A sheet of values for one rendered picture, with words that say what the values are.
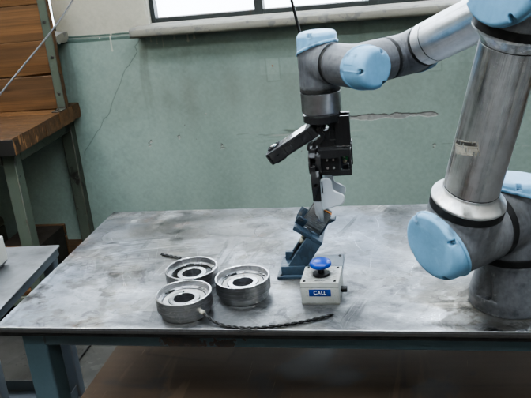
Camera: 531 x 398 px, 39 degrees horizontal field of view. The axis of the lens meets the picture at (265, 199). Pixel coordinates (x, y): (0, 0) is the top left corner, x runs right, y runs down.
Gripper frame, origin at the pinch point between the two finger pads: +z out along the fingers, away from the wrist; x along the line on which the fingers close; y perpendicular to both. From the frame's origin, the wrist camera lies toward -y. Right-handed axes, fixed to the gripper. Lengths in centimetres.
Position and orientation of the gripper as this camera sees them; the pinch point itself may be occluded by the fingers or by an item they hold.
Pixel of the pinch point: (318, 212)
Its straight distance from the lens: 149.5
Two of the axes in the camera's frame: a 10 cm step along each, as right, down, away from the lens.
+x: 1.4, -3.5, 9.3
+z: 1.0, 9.4, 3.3
